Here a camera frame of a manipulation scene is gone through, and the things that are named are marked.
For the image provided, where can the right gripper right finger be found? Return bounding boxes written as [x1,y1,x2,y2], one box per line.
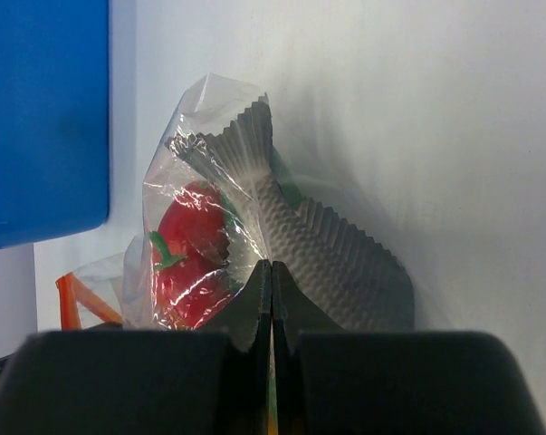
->
[272,262,546,434]

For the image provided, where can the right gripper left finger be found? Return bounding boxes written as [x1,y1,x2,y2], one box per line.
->
[0,260,272,434]

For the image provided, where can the red fake chili pepper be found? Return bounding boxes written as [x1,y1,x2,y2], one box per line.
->
[149,231,243,330]

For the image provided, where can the grey fake fish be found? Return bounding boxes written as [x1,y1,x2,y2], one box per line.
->
[166,100,415,332]

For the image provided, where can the clear zip top bag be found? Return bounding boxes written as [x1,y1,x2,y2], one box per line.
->
[56,73,272,330]

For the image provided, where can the dark green fake leaf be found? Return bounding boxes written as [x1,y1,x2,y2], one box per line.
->
[219,148,305,229]

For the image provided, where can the blue plastic bin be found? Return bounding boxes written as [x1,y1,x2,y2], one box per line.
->
[0,1,110,248]

